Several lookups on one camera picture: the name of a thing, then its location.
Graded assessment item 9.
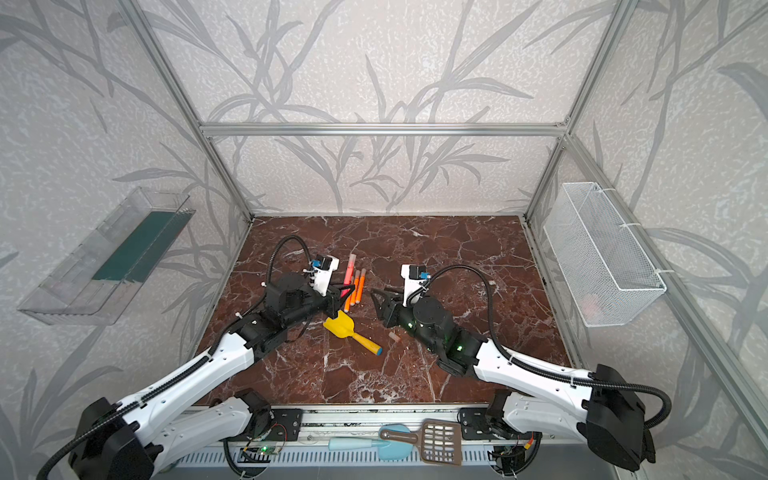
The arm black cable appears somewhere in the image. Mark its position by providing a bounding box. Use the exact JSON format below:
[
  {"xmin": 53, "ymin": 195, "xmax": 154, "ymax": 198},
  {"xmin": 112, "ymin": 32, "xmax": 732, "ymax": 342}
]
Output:
[
  {"xmin": 35, "ymin": 234, "xmax": 314, "ymax": 480},
  {"xmin": 413, "ymin": 264, "xmax": 673, "ymax": 430}
]

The orange marker pen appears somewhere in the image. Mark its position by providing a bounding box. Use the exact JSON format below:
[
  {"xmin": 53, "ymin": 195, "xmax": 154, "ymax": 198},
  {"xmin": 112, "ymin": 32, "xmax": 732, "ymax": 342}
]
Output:
[
  {"xmin": 355, "ymin": 268, "xmax": 367, "ymax": 304},
  {"xmin": 344, "ymin": 279, "xmax": 354, "ymax": 312},
  {"xmin": 349, "ymin": 270, "xmax": 362, "ymax": 307}
]

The white wire mesh basket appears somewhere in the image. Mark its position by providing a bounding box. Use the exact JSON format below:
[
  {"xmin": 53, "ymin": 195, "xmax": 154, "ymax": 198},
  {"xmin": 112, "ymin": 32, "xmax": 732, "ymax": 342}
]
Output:
[{"xmin": 544, "ymin": 182, "xmax": 667, "ymax": 328}]

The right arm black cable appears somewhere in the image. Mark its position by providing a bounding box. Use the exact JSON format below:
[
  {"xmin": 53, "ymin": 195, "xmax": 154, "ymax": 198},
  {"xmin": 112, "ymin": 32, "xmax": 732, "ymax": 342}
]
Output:
[{"xmin": 413, "ymin": 264, "xmax": 673, "ymax": 430}]

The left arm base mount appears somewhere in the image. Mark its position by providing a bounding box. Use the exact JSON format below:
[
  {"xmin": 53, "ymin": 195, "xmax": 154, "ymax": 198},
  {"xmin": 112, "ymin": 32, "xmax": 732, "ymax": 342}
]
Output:
[{"xmin": 235, "ymin": 389, "xmax": 304, "ymax": 442}]

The yellow toy shovel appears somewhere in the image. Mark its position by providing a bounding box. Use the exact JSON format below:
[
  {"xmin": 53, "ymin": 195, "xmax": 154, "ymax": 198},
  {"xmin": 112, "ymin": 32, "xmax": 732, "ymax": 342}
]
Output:
[{"xmin": 323, "ymin": 310, "xmax": 382, "ymax": 356}]

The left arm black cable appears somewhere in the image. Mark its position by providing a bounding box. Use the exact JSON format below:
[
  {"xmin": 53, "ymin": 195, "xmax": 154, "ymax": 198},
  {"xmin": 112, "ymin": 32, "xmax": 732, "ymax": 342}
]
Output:
[{"xmin": 35, "ymin": 234, "xmax": 314, "ymax": 480}]

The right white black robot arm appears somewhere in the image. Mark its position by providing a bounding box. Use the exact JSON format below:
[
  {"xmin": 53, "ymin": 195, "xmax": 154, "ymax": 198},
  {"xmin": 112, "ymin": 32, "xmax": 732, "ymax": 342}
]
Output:
[{"xmin": 370, "ymin": 289, "xmax": 658, "ymax": 471}]

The small circuit board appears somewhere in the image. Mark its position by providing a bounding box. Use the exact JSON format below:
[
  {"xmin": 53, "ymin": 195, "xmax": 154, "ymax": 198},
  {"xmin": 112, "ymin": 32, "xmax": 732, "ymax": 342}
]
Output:
[{"xmin": 240, "ymin": 445, "xmax": 282, "ymax": 463}]

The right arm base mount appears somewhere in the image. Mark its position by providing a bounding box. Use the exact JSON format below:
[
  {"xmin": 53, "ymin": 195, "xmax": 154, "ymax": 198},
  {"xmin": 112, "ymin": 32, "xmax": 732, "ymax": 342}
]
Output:
[{"xmin": 457, "ymin": 389, "xmax": 541, "ymax": 441}]

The clear plastic wall tray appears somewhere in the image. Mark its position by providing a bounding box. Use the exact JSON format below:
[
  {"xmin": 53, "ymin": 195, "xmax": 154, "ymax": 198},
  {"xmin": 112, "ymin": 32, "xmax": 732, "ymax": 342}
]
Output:
[{"xmin": 18, "ymin": 187, "xmax": 196, "ymax": 326}]

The aluminium front rail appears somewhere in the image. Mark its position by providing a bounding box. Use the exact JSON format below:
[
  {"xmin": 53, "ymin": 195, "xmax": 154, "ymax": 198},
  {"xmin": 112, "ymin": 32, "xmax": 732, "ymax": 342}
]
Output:
[{"xmin": 122, "ymin": 403, "xmax": 625, "ymax": 469}]

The light blue silicone spatula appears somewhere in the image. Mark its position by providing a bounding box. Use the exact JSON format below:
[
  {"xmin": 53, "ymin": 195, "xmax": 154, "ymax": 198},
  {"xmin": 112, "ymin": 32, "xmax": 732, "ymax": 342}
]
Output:
[{"xmin": 328, "ymin": 437, "xmax": 414, "ymax": 461}]

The brown slotted spatula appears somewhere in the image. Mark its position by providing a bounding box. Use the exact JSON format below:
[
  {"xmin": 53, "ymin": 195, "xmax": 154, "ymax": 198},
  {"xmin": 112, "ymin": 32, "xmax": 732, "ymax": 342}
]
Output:
[{"xmin": 379, "ymin": 419, "xmax": 463, "ymax": 466}]

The red marker pen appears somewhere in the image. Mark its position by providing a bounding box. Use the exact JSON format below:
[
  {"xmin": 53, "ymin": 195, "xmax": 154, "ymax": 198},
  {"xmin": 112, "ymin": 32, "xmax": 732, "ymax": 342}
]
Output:
[{"xmin": 344, "ymin": 253, "xmax": 356, "ymax": 285}]

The aluminium cage frame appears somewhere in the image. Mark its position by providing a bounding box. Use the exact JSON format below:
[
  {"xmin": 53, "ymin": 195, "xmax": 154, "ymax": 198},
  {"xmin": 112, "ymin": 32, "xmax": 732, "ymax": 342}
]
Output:
[{"xmin": 116, "ymin": 1, "xmax": 767, "ymax": 455}]

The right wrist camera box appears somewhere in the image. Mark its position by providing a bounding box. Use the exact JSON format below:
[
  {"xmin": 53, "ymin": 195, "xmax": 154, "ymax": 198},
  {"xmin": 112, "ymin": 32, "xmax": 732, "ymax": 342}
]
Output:
[{"xmin": 401, "ymin": 264, "xmax": 430, "ymax": 307}]

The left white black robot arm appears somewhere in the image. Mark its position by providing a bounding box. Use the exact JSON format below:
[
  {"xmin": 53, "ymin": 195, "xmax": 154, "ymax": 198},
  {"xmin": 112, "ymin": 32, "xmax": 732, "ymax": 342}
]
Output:
[{"xmin": 63, "ymin": 272, "xmax": 354, "ymax": 479}]

